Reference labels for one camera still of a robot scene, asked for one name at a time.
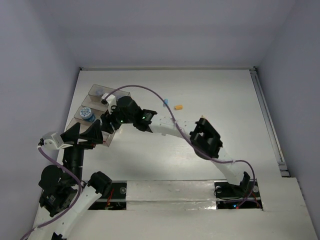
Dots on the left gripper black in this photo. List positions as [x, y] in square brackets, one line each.
[93, 133]

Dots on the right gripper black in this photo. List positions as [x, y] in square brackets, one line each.
[107, 118]

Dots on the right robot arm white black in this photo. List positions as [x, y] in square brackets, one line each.
[201, 135]

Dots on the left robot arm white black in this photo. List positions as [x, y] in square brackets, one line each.
[64, 196]

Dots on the yellow marker cap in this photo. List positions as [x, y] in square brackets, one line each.
[178, 107]

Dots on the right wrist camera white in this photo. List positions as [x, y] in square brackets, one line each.
[110, 101]

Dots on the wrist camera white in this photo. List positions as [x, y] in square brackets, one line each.
[53, 141]
[110, 101]

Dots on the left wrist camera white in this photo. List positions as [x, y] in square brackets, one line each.
[53, 141]

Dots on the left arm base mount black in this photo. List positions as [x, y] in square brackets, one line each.
[114, 200]

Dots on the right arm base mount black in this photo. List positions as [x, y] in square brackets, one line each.
[244, 196]

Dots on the aluminium rail right side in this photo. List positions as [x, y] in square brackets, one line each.
[282, 165]

